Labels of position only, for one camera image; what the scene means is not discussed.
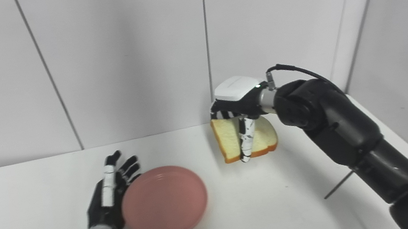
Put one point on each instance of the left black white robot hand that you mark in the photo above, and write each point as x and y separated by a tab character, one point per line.
109	199

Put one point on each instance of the slice of white bread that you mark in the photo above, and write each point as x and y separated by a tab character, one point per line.
228	141

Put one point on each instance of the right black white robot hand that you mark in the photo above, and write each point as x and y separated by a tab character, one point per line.
241	104

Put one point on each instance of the pink round plate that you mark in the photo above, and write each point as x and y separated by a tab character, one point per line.
164	202

